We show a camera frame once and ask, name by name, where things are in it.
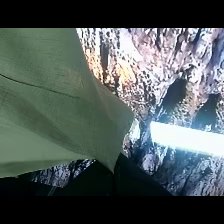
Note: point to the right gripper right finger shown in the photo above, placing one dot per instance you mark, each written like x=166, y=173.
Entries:
x=136, y=181

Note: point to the green shirt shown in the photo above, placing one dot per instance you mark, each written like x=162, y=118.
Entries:
x=50, y=110

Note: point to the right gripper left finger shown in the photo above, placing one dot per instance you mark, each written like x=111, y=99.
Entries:
x=90, y=183

